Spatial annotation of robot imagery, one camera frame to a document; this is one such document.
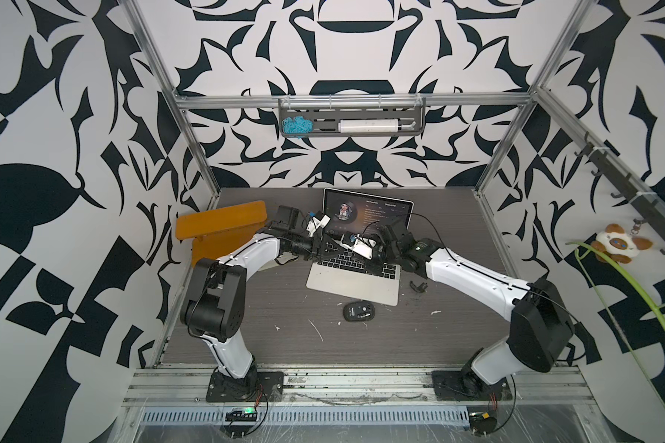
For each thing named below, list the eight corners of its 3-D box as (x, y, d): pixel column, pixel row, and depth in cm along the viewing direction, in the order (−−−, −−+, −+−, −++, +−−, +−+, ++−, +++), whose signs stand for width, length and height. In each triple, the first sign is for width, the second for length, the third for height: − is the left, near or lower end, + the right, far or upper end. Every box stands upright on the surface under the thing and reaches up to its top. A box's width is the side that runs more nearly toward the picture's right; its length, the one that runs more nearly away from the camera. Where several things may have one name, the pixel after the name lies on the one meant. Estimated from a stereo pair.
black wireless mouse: (343, 321, 87) (343, 317, 85) (342, 305, 91) (343, 301, 88) (374, 321, 87) (375, 317, 85) (373, 305, 91) (374, 301, 88)
